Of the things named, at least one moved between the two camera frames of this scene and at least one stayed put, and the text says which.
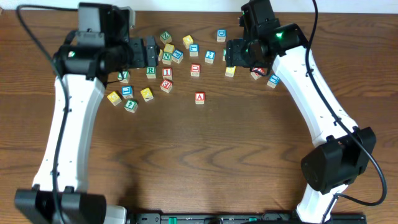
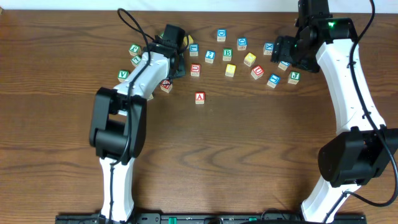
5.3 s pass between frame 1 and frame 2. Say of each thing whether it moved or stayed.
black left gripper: moved
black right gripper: moved
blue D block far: stayed
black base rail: stayed
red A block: stayed
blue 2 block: stayed
